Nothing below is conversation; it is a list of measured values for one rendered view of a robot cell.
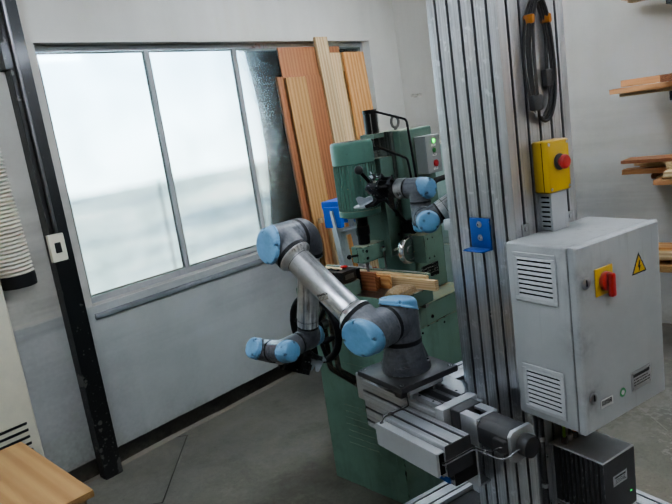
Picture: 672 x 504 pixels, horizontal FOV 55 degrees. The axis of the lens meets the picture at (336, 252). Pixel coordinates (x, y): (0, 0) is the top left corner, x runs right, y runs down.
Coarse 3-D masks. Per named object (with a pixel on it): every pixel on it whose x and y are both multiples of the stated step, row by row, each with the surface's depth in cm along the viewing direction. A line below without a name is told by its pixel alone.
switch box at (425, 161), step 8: (424, 136) 269; (432, 136) 272; (416, 144) 273; (424, 144) 270; (416, 152) 274; (424, 152) 271; (432, 152) 272; (440, 152) 277; (424, 160) 272; (432, 160) 273; (440, 160) 277; (424, 168) 273; (432, 168) 273; (440, 168) 277
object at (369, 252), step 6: (372, 240) 277; (378, 240) 275; (354, 246) 270; (360, 246) 268; (366, 246) 267; (372, 246) 269; (378, 246) 272; (354, 252) 269; (360, 252) 267; (366, 252) 266; (372, 252) 269; (378, 252) 272; (354, 258) 270; (360, 258) 267; (366, 258) 267; (372, 258) 269; (378, 258) 272; (366, 264) 272
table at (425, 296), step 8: (296, 288) 285; (384, 288) 262; (360, 296) 256; (368, 296) 254; (376, 296) 252; (416, 296) 249; (424, 296) 252; (432, 296) 256; (376, 304) 250; (424, 304) 253
